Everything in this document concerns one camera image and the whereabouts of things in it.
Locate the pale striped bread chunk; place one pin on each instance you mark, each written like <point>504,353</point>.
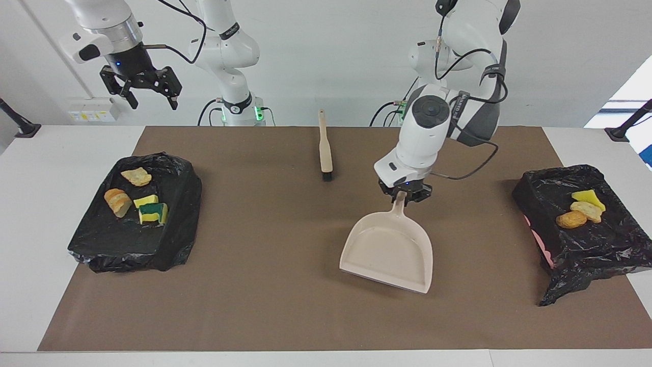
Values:
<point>117,202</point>

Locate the pale yellow bread chunk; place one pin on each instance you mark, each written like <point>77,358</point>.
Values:
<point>136,177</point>

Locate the notched yellow green sponge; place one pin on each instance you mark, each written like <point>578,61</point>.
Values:
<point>153,213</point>

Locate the beige plastic dustpan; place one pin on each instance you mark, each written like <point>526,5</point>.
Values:
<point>389,250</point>

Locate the beige brush with black bristles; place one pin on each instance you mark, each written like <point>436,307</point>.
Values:
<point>325,148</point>

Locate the orange striped bread piece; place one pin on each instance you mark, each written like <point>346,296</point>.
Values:
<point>587,210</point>

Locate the brown table mat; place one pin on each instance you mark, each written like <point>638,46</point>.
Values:
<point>254,316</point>

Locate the small yellow sponge piece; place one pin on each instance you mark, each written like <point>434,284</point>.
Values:
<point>146,200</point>

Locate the wavy yellow sponge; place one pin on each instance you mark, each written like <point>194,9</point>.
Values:
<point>590,198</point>

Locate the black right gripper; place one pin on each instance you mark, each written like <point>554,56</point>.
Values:
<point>131,63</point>

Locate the pink plastic bin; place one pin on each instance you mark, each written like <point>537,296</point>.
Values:
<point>540,242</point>

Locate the golden brown bread roll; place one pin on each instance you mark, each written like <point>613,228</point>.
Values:
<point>570,219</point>

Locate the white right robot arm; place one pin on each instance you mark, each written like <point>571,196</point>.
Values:
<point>229,51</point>

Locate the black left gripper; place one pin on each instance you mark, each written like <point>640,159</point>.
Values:
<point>407,187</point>

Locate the black trash bag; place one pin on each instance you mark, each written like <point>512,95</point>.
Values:
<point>586,250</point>
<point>102,239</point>

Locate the white wall socket box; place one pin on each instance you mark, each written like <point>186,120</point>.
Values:
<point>91,109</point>

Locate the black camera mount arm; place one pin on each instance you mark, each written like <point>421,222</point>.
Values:
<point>28,130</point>
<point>619,134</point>

